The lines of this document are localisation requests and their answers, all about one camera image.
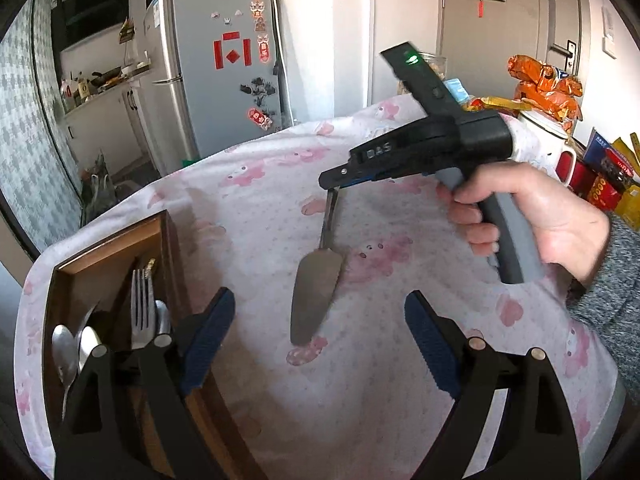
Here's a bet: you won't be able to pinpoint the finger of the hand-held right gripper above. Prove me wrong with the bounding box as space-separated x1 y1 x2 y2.
319 161 402 192

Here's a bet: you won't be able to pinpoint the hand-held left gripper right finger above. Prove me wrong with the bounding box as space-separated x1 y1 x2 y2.
404 290 583 480

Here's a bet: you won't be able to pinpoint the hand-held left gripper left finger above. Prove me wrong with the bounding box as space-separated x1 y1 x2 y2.
54 287 236 480

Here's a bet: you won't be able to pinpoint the metal cake server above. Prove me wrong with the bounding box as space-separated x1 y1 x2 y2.
289 189 347 347

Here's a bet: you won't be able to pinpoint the wooden utensil tray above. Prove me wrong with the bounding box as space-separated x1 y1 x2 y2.
41 209 272 480

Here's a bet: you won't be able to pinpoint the person's right forearm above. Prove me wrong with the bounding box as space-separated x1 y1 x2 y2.
566 215 640 387

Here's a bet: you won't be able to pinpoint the person's right hand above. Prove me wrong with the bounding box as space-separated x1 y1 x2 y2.
435 162 613 286

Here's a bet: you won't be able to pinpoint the yellow snack packet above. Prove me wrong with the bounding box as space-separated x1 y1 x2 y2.
464 95 532 114

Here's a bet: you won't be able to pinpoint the blue packet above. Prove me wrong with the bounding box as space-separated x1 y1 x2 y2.
442 78 472 107

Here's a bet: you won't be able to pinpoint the metal fork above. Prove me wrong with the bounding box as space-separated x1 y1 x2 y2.
130 267 157 352

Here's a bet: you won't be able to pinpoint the glass jar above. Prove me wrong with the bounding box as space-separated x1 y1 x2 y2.
417 52 449 82

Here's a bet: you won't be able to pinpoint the orange snack bags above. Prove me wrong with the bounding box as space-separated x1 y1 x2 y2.
506 54 584 122

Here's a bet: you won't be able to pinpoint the grey door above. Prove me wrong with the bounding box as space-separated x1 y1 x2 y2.
434 0 592 92

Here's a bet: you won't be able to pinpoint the black tree fridge sticker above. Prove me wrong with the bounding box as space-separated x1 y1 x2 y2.
239 76 277 102

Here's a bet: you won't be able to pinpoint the pink printed tablecloth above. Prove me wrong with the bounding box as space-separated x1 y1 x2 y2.
14 94 627 480

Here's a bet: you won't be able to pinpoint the blue box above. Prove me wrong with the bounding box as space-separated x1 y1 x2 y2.
582 127 619 167

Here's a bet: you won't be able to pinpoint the red box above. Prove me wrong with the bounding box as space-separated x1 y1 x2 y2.
569 159 627 212

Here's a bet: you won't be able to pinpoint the large metal spoon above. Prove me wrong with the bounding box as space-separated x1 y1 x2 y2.
51 323 80 422

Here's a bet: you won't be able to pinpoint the silver refrigerator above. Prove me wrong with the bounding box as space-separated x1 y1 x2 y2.
142 0 297 162

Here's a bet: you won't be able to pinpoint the red paper fridge decoration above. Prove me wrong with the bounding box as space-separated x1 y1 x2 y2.
213 32 253 69

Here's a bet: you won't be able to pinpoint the yellow box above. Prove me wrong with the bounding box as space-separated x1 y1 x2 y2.
611 131 640 222

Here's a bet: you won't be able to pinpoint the plastic bag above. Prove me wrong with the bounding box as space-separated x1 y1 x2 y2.
79 151 119 227

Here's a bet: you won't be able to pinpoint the white kitchen counter cabinet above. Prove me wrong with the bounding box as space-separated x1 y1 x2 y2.
59 66 167 182

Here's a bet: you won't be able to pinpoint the black frying pan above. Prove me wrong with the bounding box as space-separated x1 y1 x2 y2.
89 65 124 87

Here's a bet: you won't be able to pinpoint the patterned sliding door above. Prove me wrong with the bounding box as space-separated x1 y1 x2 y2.
0 0 84 242

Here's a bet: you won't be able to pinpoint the black range hood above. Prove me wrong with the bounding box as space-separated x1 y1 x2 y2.
51 0 132 54

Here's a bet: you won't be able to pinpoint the white mug red handle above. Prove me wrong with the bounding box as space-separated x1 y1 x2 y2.
516 109 577 187

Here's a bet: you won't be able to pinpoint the black door handle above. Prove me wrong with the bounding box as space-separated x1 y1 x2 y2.
549 39 577 74

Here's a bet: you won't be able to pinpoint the white light switch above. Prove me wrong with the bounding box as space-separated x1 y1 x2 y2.
601 6 619 57

